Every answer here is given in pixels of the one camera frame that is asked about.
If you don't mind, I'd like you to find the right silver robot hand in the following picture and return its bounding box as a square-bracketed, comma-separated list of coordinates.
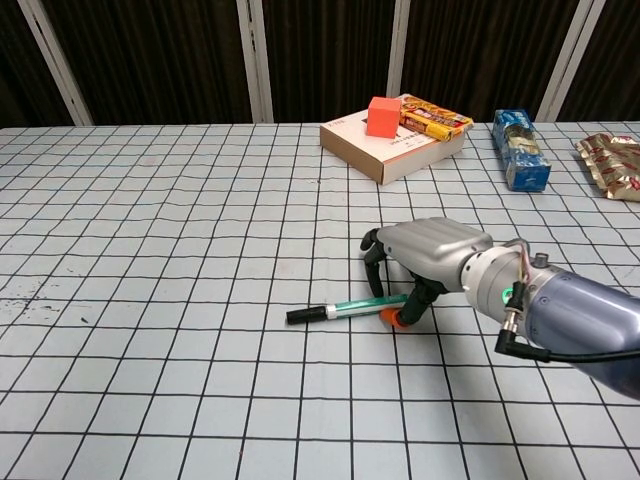
[359, 217, 494, 332]

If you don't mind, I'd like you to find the green white marker body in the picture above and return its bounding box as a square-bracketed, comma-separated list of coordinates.
[325, 293, 409, 321]

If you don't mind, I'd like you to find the black marker cap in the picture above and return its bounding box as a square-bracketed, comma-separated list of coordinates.
[285, 304, 329, 326]

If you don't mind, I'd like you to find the yellow snack package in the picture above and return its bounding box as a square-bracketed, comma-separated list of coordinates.
[398, 93, 475, 143]

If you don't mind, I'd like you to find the white flat cardboard box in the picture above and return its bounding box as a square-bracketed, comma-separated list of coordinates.
[319, 110, 467, 186]

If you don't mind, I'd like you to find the blue cookie package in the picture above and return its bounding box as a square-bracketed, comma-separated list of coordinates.
[491, 108, 552, 193]

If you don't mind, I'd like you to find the orange cube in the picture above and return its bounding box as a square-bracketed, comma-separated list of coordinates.
[366, 96, 403, 139]

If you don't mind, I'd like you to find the gold foil snack bag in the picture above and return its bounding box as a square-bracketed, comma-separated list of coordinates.
[573, 132, 640, 203]

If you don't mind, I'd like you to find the checked light blue tablecloth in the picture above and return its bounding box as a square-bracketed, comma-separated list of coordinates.
[0, 121, 640, 480]

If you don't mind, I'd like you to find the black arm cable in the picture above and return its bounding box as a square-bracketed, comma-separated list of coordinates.
[494, 279, 640, 364]

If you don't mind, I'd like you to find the white partition frame post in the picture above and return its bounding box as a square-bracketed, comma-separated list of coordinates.
[533, 0, 607, 123]
[388, 0, 427, 99]
[235, 0, 275, 123]
[18, 0, 95, 126]

